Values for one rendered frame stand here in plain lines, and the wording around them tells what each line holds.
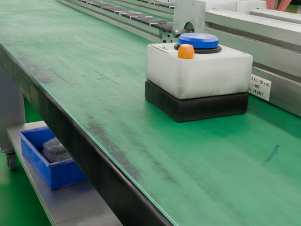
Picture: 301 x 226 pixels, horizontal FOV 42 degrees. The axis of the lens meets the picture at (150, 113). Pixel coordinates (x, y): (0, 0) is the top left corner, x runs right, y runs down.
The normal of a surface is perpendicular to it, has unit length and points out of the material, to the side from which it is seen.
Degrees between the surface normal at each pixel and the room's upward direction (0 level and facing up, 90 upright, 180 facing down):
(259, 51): 90
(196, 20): 90
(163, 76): 90
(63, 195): 0
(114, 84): 0
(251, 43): 90
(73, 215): 0
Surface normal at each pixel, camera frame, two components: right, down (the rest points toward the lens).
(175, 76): -0.91, 0.11
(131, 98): 0.04, -0.94
